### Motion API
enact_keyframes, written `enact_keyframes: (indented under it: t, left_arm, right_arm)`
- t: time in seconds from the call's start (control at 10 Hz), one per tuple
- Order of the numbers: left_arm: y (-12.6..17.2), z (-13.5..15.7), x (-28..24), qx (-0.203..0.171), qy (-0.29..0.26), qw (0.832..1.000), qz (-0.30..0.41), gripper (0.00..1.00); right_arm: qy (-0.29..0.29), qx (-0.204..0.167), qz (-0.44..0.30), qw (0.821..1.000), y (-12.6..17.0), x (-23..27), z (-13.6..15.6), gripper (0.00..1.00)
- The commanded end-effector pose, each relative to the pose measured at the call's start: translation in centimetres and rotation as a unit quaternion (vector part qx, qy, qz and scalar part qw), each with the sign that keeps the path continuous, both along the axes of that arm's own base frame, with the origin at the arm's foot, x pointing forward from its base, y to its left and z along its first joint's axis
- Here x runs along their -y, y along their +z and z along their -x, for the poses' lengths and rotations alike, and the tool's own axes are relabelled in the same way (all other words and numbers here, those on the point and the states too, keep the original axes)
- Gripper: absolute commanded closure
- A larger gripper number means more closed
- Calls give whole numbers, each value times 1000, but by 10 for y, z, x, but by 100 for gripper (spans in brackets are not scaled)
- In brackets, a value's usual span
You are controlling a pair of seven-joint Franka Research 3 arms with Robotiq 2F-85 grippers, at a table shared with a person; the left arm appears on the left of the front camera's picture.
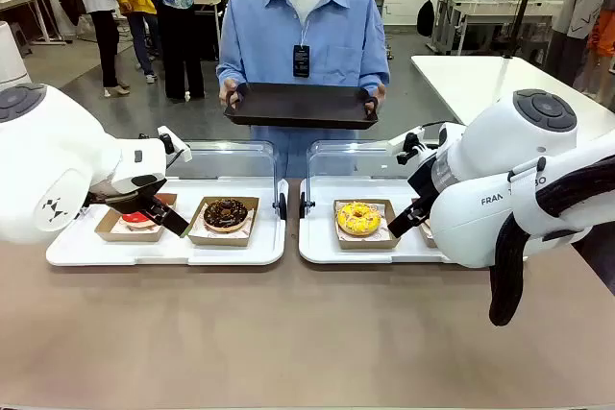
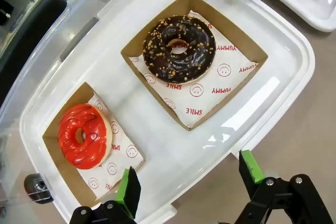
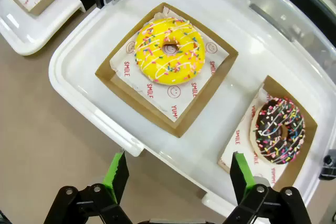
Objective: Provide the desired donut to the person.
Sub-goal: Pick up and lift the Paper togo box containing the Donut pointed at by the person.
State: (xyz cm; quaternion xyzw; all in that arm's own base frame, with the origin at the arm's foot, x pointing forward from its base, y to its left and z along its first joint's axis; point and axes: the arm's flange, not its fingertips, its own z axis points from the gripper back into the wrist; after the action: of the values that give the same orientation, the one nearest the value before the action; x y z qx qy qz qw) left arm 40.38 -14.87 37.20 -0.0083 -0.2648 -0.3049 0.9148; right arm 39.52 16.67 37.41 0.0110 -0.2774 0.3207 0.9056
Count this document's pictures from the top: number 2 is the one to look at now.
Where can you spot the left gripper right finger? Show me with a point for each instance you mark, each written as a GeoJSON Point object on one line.
{"type": "Point", "coordinates": [275, 203]}

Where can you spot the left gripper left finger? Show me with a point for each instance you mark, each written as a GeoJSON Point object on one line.
{"type": "Point", "coordinates": [130, 195]}

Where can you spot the chocolate donut with nut crumbs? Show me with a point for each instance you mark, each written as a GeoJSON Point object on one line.
{"type": "Point", "coordinates": [157, 61]}

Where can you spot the red glazed donut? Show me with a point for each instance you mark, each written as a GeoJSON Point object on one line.
{"type": "Point", "coordinates": [68, 182]}
{"type": "Point", "coordinates": [68, 140]}

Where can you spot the clear display case lid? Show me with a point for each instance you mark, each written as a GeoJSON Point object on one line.
{"type": "Point", "coordinates": [52, 58]}

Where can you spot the black lid hinge knob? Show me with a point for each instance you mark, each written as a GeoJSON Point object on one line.
{"type": "Point", "coordinates": [36, 186]}

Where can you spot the white display case tray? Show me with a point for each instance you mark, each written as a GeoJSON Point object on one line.
{"type": "Point", "coordinates": [168, 155]}
{"type": "Point", "coordinates": [302, 6]}

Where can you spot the white printed paper liner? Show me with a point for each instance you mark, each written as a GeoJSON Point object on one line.
{"type": "Point", "coordinates": [123, 161]}
{"type": "Point", "coordinates": [210, 103]}

